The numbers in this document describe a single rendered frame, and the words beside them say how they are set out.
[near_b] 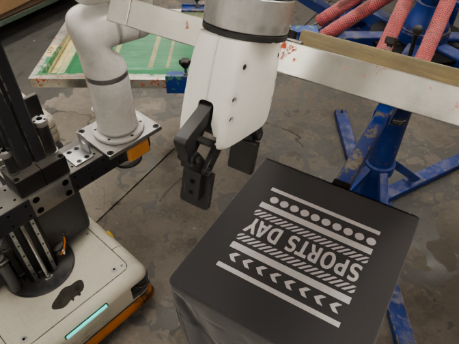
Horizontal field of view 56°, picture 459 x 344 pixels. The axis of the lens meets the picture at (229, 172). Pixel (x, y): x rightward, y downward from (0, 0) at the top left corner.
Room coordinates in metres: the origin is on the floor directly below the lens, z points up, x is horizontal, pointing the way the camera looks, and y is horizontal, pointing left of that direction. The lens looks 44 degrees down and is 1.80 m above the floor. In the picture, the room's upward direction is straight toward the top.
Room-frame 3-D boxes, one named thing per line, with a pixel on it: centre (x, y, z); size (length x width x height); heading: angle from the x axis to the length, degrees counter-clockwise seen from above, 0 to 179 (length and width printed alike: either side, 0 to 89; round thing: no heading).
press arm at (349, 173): (1.05, -0.43, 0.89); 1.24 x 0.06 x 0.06; 149
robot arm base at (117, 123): (0.86, 0.28, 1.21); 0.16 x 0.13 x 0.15; 47
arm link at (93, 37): (0.85, 0.27, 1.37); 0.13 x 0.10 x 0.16; 123
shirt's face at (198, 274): (0.63, -0.17, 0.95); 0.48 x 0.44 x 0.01; 149
